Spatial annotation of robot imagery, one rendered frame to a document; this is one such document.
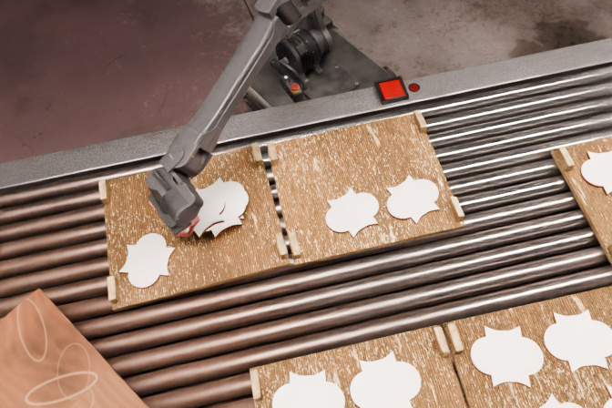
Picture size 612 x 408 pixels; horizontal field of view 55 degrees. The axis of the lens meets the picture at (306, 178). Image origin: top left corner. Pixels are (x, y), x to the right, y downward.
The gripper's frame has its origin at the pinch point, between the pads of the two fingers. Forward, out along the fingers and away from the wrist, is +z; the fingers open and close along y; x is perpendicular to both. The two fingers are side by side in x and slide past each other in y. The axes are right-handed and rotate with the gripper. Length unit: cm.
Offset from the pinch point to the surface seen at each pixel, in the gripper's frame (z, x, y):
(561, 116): 4, -96, -35
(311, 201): 3.5, -28.5, -13.4
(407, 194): 2, -47, -27
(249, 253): 3.8, -8.8, -14.9
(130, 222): 4.3, 8.6, 10.5
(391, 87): 4, -68, 1
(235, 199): 0.8, -13.8, -2.5
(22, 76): 99, 5, 184
